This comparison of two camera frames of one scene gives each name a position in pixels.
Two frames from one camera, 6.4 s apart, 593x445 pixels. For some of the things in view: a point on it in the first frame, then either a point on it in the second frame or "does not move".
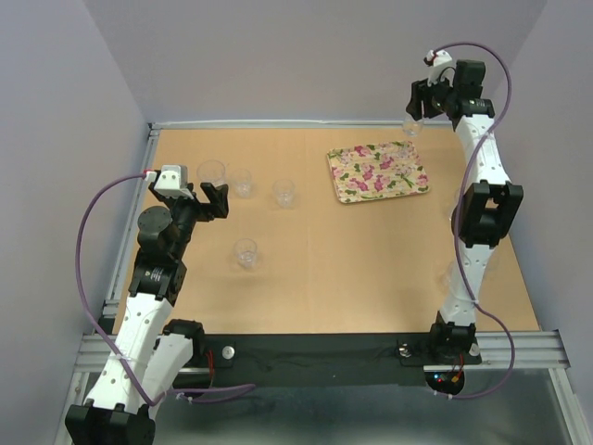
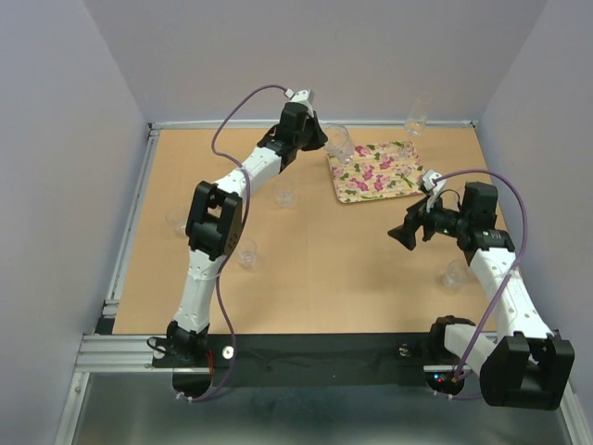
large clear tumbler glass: [211, 171] -> [339, 146]
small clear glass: [283, 190] does not move
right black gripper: [420, 91] -> [415, 216]
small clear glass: [246, 250] does not move
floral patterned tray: [375, 171] does not move
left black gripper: [217, 208] -> [318, 136]
